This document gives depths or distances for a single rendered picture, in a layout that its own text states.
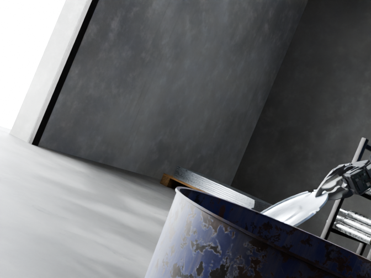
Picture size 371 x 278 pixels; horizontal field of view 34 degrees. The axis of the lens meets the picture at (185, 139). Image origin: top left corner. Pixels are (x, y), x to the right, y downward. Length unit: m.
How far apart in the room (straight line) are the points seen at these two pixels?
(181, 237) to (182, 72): 6.19
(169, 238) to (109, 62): 5.14
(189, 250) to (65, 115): 4.96
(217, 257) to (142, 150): 6.08
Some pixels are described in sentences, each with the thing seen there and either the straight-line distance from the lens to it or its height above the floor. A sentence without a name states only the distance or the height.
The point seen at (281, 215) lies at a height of 0.45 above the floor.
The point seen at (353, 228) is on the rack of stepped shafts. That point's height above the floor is 0.45.
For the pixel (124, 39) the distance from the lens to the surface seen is 5.94.
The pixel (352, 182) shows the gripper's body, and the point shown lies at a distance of 1.75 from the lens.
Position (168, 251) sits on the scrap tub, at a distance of 0.74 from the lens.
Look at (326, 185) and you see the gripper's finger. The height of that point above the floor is 0.58.
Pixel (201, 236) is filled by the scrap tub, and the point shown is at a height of 0.45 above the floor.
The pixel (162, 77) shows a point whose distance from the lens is 6.60.
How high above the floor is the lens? 0.54
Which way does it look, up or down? level
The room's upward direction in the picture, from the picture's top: 23 degrees clockwise
